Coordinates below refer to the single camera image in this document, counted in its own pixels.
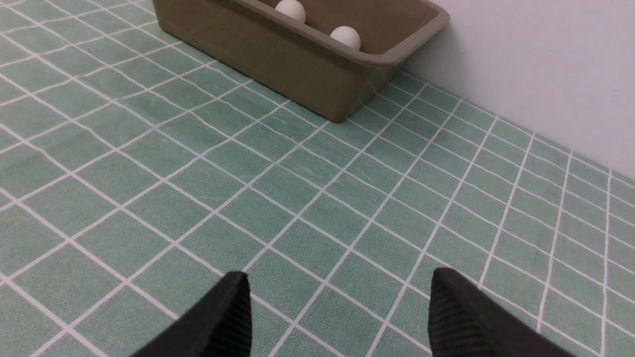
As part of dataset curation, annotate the green checkered tablecloth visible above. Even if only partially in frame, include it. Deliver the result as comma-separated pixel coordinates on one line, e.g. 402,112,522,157
0,0,635,357

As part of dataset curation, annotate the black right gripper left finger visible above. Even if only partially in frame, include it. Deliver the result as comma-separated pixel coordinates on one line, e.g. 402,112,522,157
133,271,253,357

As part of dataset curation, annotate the white table-tennis ball plain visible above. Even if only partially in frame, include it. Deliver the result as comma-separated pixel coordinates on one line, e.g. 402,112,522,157
275,0,306,23

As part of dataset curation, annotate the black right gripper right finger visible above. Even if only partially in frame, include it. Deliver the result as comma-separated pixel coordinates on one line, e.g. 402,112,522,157
427,267,572,357

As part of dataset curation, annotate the olive plastic bin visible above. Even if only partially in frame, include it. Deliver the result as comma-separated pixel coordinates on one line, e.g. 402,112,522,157
153,0,450,122

